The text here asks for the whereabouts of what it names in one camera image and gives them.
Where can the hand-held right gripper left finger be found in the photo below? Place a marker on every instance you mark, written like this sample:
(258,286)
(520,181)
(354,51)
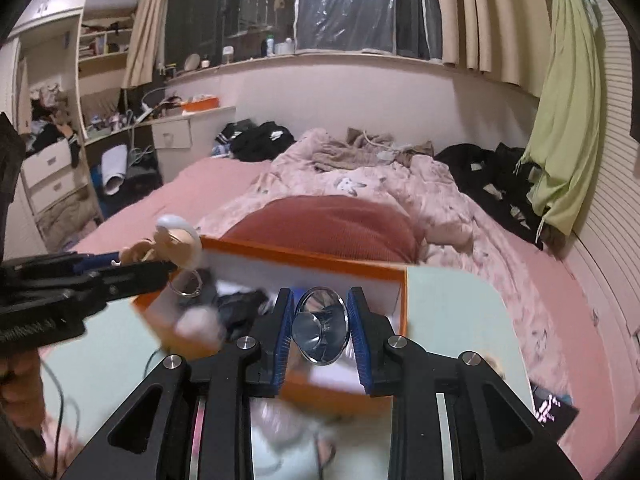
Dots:
(282,340)

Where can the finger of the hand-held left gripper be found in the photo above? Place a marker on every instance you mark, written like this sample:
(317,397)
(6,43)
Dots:
(130,277)
(100,259)

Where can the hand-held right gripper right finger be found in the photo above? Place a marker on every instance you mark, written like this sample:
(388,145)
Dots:
(361,340)

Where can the shiny metal cup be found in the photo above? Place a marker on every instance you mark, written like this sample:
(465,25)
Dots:
(320,330)

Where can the black satin lace dress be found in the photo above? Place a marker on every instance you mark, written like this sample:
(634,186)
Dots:
(240,305)

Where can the orange storage box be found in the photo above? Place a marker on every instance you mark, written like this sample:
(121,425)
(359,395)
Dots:
(330,400)

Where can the pale fluffy pompom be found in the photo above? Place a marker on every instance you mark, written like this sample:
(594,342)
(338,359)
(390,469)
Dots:
(200,327)

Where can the mint green desktop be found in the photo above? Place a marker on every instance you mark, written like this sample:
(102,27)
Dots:
(450,310)

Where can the person's left hand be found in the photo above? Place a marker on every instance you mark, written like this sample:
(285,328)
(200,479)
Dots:
(25,390)

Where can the white rolled mat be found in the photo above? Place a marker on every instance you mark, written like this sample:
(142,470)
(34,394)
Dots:
(114,165)

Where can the white drawer unit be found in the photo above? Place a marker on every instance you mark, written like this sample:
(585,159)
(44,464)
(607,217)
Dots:
(47,160)

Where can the rust red cushion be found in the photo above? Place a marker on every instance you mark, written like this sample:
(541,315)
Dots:
(325,225)

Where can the white cabinet with drawer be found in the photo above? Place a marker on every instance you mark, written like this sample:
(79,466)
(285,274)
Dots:
(172,135)

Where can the pale pink crumpled comforter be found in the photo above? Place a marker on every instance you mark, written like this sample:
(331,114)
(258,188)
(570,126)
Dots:
(360,180)

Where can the small orange box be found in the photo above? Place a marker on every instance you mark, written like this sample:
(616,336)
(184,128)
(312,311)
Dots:
(200,105)

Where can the black clothes with white stripes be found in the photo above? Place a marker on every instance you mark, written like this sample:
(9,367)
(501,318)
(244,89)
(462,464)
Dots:
(260,142)

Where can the beige crumpled towel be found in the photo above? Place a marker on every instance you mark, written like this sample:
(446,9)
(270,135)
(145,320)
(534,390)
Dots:
(350,152)

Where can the black clothes pile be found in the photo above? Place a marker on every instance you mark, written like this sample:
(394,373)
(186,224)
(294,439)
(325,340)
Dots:
(480,175)

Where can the black device with lit dots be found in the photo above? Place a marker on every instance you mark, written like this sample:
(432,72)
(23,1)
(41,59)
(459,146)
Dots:
(552,410)

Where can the pink bed sheet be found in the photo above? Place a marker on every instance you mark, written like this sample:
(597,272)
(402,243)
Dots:
(565,310)

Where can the round table mirror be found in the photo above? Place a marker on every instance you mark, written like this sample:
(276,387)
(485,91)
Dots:
(192,62)

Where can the beige curtain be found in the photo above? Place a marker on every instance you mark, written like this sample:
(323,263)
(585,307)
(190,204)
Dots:
(490,20)
(147,25)

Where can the small white lamp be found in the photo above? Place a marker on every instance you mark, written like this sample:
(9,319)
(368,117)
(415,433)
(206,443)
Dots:
(227,54)

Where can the white bottle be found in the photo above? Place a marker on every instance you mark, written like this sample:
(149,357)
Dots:
(269,46)

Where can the white louvered closet door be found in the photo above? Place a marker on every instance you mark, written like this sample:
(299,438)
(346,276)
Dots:
(617,200)

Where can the green hanging garment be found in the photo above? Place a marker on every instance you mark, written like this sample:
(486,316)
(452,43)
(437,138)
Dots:
(570,110)

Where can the window with plastic cover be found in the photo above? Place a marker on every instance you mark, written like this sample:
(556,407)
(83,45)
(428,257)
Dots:
(350,5)

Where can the open wall shelf unit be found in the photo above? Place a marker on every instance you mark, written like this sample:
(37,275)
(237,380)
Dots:
(102,57)

